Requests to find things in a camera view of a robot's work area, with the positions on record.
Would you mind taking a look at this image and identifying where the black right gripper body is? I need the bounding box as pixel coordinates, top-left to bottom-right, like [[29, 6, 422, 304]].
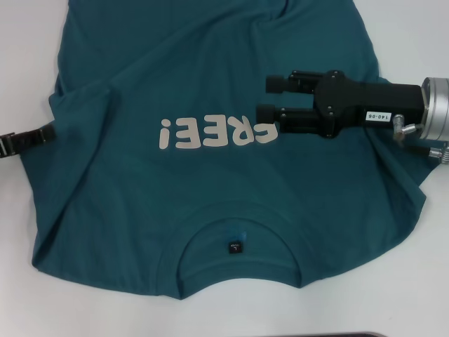
[[312, 69, 425, 140]]

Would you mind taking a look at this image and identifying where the teal t-shirt with FREE print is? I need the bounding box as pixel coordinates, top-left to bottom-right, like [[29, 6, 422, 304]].
[[20, 0, 434, 303]]

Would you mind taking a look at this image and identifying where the silver elbow connector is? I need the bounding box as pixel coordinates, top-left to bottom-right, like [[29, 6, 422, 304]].
[[392, 112, 426, 142]]

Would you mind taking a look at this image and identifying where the right gripper cable with plug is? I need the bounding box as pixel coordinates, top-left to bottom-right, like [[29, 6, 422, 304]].
[[406, 143, 449, 166]]

